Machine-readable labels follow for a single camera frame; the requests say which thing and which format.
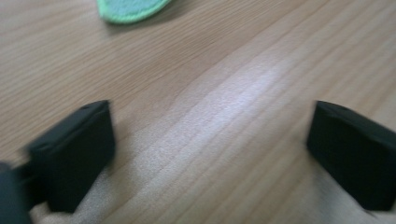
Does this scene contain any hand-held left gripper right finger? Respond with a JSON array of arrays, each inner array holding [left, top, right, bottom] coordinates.
[[306, 100, 396, 212]]

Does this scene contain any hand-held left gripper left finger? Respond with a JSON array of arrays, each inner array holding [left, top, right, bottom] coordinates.
[[26, 100, 116, 214]]

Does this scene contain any green towel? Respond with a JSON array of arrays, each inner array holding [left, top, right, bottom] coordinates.
[[96, 0, 172, 25]]

